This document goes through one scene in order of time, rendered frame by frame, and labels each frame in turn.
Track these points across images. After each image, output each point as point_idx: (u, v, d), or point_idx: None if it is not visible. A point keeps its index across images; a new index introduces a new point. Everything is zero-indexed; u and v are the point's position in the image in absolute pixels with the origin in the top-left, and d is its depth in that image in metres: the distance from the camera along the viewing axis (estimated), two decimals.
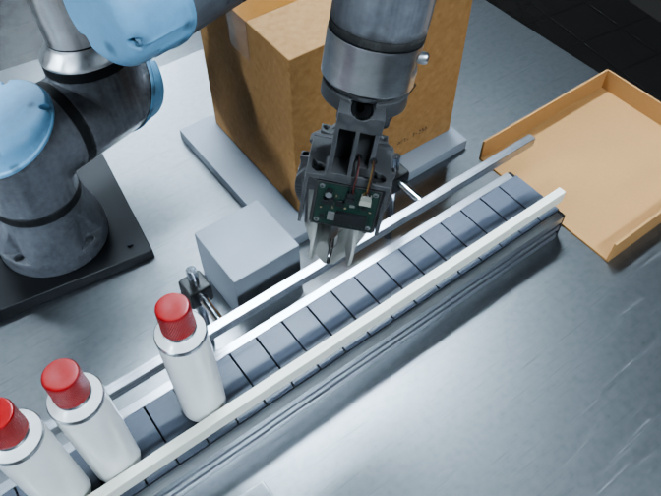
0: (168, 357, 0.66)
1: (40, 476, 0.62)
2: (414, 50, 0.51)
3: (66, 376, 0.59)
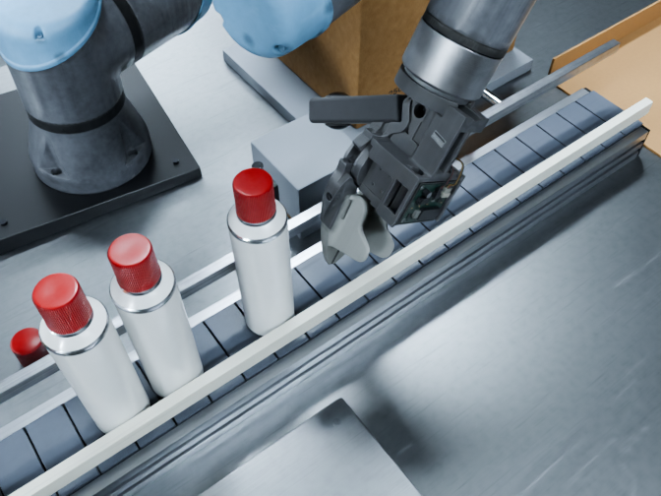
0: (244, 244, 0.58)
1: (102, 374, 0.54)
2: None
3: (136, 251, 0.51)
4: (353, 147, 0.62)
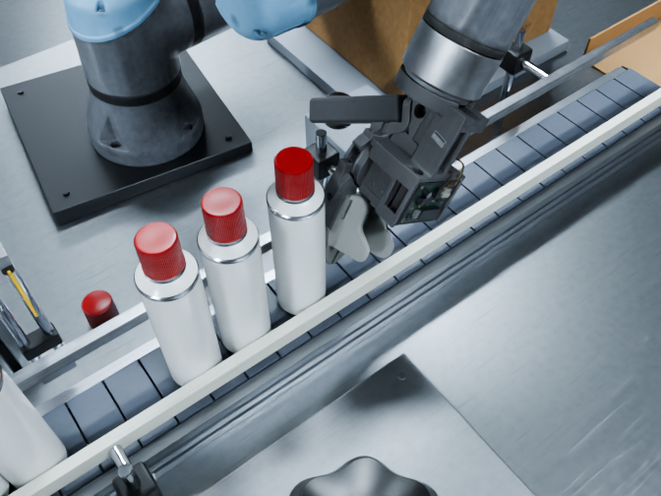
0: (282, 221, 0.59)
1: (191, 323, 0.57)
2: None
3: (228, 203, 0.53)
4: (353, 147, 0.62)
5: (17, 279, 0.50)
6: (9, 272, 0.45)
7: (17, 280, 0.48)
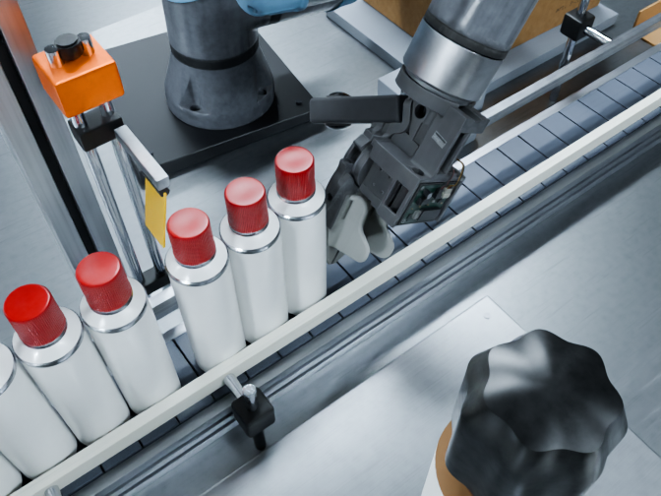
0: (283, 221, 0.59)
1: (218, 308, 0.58)
2: None
3: (252, 193, 0.54)
4: (354, 147, 0.62)
5: (149, 212, 0.53)
6: (165, 193, 0.49)
7: (156, 210, 0.52)
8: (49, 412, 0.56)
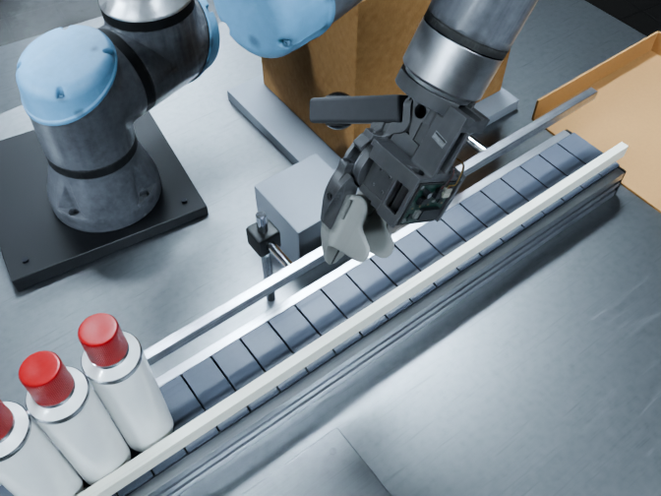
0: (95, 384, 0.58)
1: (26, 475, 0.57)
2: None
3: (45, 370, 0.53)
4: (354, 147, 0.62)
5: None
6: None
7: None
8: None
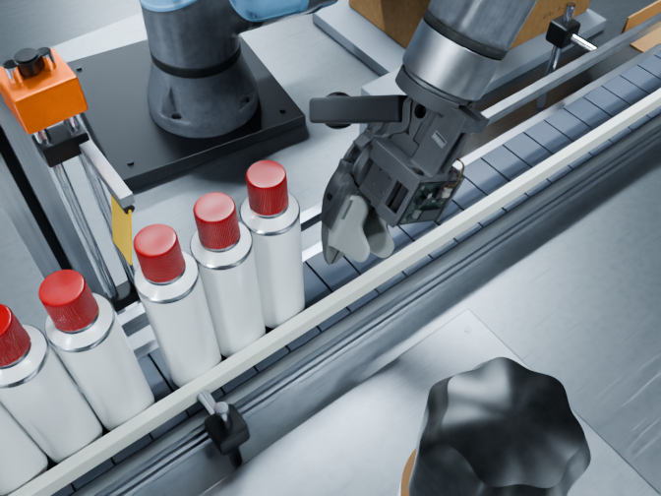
0: (256, 236, 0.58)
1: (189, 325, 0.57)
2: None
3: (221, 209, 0.53)
4: (353, 147, 0.62)
5: (115, 228, 0.52)
6: (130, 211, 0.48)
7: (123, 225, 0.51)
8: (16, 431, 0.55)
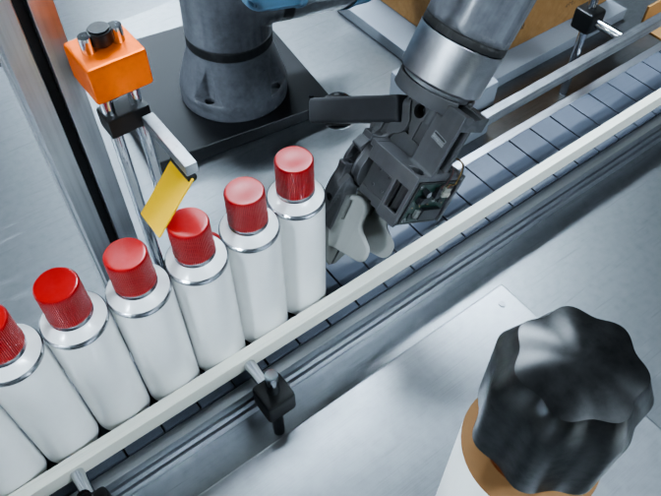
0: (282, 220, 0.59)
1: (217, 308, 0.58)
2: None
3: (251, 192, 0.54)
4: (353, 147, 0.62)
5: (151, 201, 0.53)
6: (193, 179, 0.50)
7: (167, 197, 0.52)
8: (74, 394, 0.57)
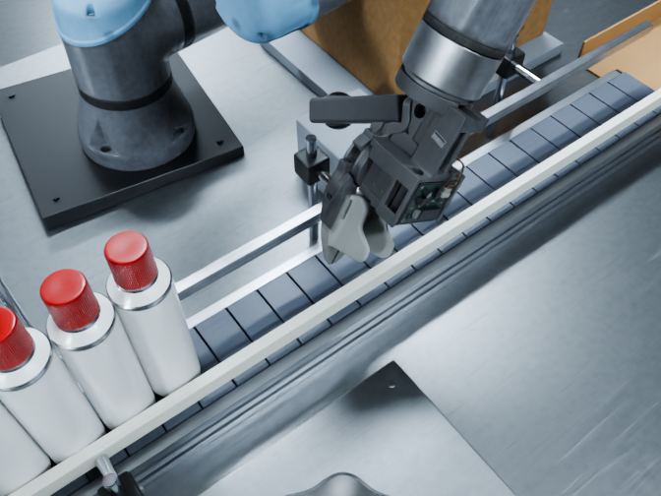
0: (121, 311, 0.53)
1: (46, 409, 0.52)
2: None
3: (70, 287, 0.48)
4: (353, 147, 0.62)
5: None
6: None
7: None
8: None
